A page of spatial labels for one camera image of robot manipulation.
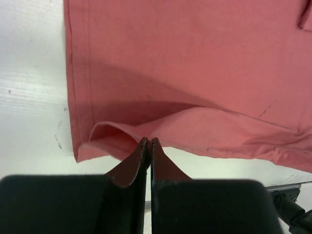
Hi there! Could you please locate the pink t shirt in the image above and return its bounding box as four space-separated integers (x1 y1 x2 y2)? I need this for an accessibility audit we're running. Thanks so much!
64 0 312 172

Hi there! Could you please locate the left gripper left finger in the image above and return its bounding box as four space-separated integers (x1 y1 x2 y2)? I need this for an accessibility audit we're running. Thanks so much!
97 137 149 234

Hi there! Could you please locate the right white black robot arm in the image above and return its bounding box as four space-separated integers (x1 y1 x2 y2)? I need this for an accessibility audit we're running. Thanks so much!
266 183 312 234

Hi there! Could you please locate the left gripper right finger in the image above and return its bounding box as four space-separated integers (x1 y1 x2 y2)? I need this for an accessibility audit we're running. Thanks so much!
150 138 192 234

